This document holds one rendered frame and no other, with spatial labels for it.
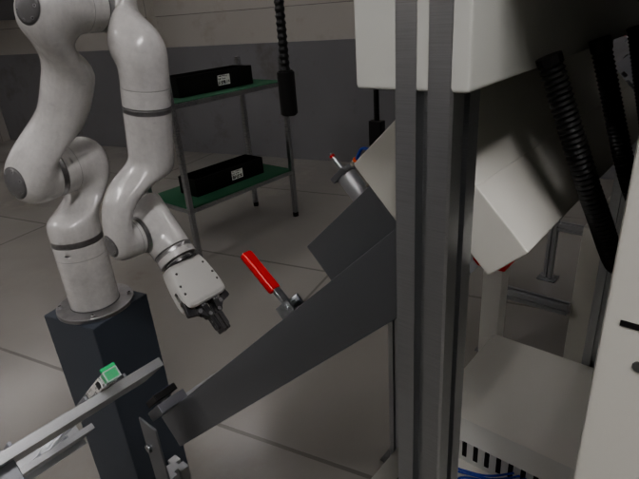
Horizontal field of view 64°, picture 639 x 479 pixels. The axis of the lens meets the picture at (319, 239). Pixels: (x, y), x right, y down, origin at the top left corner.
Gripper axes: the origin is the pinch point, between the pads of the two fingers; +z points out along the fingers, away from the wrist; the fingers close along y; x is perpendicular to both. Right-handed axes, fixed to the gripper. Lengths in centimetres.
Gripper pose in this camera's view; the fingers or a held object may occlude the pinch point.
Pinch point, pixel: (220, 322)
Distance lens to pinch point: 110.3
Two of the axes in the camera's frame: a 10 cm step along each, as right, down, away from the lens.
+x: 5.1, -4.7, -7.2
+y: -6.4, 3.5, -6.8
